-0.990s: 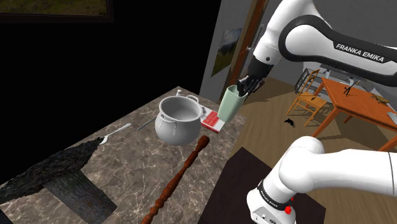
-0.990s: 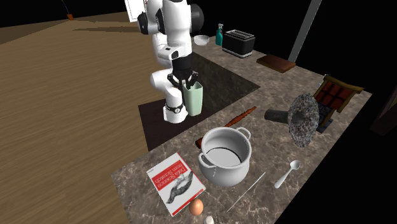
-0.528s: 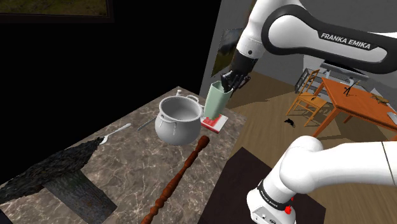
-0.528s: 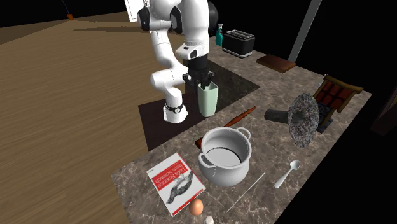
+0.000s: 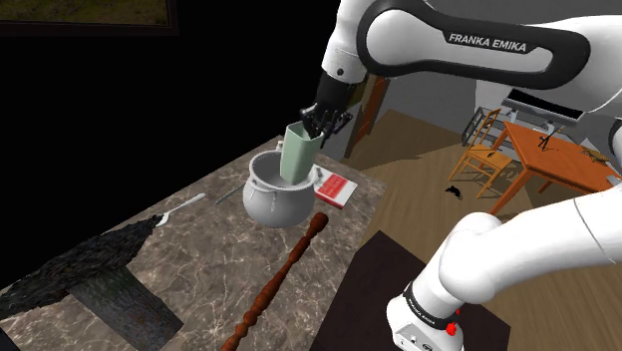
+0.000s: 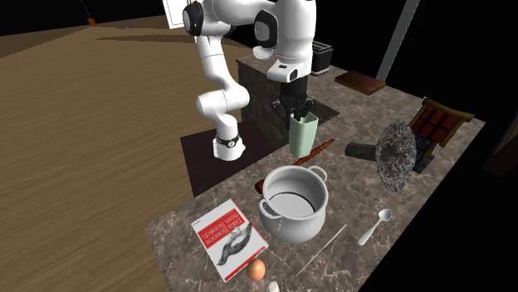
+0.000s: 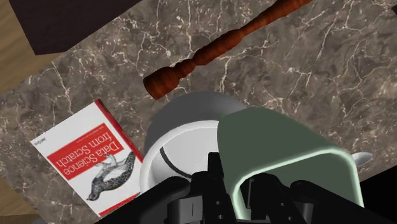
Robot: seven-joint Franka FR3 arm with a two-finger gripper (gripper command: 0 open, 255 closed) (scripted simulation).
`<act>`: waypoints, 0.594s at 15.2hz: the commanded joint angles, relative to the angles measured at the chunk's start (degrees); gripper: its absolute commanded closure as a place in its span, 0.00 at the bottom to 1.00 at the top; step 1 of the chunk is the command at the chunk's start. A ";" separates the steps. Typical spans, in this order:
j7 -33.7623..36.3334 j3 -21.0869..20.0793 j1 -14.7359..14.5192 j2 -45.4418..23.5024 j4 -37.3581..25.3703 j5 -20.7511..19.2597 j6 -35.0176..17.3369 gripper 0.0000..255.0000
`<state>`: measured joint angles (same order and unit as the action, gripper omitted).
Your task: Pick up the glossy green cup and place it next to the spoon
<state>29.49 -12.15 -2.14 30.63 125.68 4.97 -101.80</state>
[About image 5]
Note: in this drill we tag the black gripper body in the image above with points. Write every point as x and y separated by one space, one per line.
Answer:
333 98

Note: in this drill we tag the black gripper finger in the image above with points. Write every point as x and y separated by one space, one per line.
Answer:
337 124
309 120

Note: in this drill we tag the pale green cup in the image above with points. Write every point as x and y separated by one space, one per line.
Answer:
296 158

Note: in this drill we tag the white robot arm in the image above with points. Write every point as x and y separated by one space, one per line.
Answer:
510 243

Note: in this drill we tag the brown wooden door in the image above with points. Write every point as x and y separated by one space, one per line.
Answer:
368 109

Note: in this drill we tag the red and white book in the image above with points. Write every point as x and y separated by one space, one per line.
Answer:
335 189

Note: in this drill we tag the white round pot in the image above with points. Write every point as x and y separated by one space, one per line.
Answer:
277 204

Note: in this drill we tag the silver knife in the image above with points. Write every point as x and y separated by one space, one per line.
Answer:
229 194

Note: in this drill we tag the small black floor object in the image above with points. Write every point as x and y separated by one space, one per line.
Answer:
454 191

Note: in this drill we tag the orange wooden chair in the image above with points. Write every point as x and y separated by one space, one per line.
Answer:
481 155

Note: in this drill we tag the white spoon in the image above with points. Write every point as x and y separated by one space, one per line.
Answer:
177 209

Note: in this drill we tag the brown turned wooden stick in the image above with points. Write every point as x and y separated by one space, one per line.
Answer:
277 284

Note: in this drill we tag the dark robot stand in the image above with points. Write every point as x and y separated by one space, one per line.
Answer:
369 301

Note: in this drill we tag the white appliance with dark slot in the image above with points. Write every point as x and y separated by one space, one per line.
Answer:
544 108

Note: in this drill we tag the orange wooden table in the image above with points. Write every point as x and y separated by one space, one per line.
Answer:
554 160

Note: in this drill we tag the dark framed wall picture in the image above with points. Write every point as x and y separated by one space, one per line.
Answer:
87 14

